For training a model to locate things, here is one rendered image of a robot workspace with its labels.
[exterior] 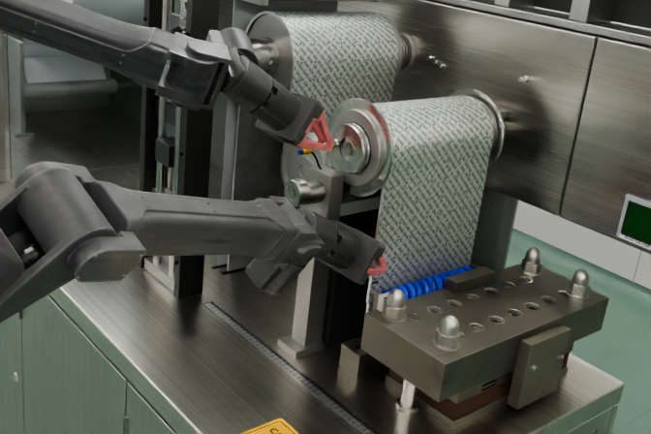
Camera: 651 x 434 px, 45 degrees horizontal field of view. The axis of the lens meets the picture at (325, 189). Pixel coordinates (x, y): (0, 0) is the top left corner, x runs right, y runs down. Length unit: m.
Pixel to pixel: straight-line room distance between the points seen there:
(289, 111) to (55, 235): 0.48
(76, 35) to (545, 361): 0.81
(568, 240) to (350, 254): 3.17
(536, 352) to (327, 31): 0.61
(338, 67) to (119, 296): 0.56
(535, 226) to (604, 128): 3.05
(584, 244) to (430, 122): 3.02
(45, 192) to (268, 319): 0.76
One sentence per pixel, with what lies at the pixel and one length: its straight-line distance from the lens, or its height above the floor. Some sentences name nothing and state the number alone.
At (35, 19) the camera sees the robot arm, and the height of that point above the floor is 1.42.
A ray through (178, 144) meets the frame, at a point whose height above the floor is 1.17.
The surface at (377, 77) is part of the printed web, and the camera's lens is 1.43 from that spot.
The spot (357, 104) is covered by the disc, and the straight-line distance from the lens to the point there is 1.17.
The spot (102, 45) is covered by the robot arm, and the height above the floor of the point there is 1.39.
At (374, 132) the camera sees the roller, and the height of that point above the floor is 1.29.
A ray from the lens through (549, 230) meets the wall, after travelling 4.28.
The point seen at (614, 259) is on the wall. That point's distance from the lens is 4.11.
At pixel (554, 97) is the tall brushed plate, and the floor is 1.33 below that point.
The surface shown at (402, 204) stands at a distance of 1.20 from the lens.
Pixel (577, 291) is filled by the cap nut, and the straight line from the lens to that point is 1.35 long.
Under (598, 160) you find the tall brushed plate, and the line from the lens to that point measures 1.31.
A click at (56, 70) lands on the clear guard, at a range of 1.98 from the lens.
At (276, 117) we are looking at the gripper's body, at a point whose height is 1.31.
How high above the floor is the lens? 1.58
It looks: 19 degrees down
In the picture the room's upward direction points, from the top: 6 degrees clockwise
